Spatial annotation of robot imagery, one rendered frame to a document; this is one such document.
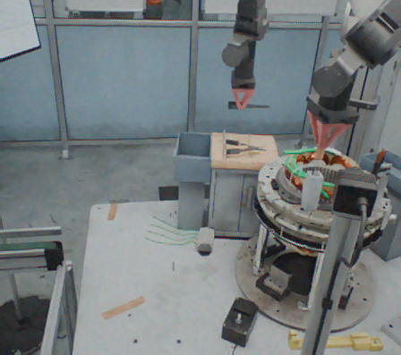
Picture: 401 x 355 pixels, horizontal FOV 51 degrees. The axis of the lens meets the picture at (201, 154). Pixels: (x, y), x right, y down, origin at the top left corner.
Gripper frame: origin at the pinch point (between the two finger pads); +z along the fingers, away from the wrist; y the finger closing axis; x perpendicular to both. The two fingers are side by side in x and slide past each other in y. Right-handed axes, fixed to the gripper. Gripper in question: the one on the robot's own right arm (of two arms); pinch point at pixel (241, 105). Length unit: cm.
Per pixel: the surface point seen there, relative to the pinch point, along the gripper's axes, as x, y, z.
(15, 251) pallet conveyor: -67, 21, 41
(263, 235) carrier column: 6.1, 29.3, 25.4
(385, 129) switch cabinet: 124, -164, 82
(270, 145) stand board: 10.1, 1.9, 12.2
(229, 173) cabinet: -3.0, 12.8, 16.1
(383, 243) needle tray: 45, 19, 36
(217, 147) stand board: -6.4, 4.9, 11.9
